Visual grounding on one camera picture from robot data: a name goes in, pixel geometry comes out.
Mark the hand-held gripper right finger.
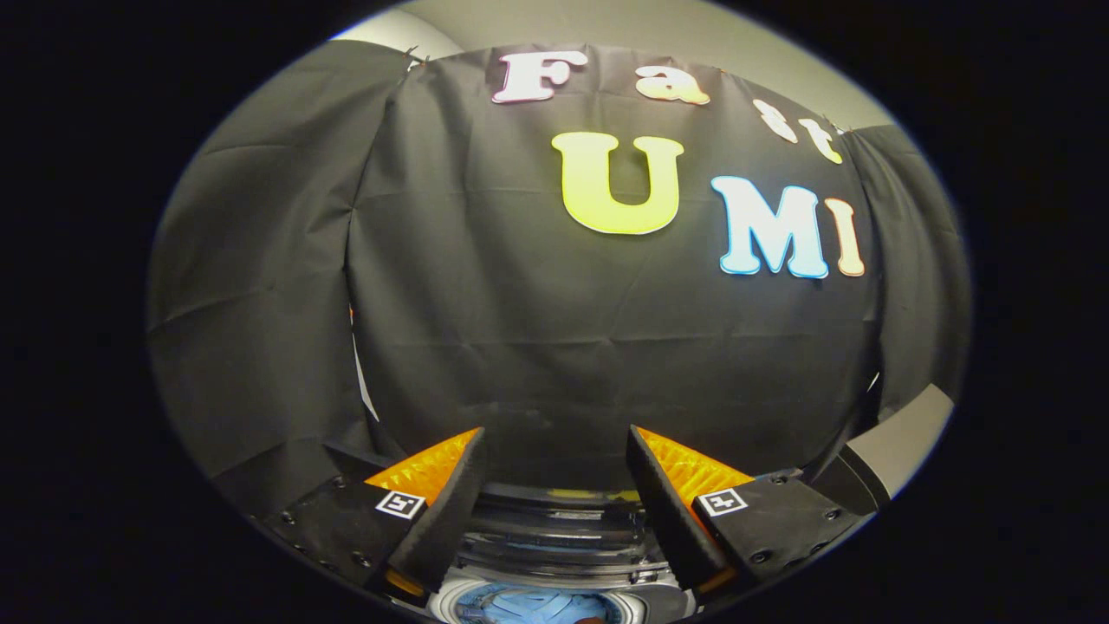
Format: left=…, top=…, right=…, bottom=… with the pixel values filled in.
left=626, top=425, right=867, bottom=606

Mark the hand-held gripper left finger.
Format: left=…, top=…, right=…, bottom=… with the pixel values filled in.
left=264, top=427, right=486, bottom=606

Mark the dark grey washing machine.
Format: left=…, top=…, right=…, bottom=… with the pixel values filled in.
left=425, top=481, right=698, bottom=624

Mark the light blue polo shirt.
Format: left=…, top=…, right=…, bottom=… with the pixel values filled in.
left=459, top=585, right=625, bottom=624

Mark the black backdrop cloth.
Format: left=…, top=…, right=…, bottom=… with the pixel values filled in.
left=146, top=39, right=970, bottom=521

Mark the beige cabinet with dark top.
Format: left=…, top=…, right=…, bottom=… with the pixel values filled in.
left=810, top=384, right=954, bottom=512

